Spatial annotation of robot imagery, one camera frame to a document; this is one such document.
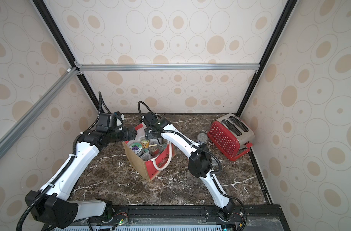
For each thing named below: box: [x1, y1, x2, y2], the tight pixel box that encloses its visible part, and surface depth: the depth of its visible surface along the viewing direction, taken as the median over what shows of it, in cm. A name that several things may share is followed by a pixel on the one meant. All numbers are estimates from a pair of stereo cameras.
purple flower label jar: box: [128, 141, 143, 157], surface depth 81 cm
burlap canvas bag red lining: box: [122, 123, 177, 183], surface depth 76 cm
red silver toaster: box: [207, 113, 256, 162], surface depth 89 cm
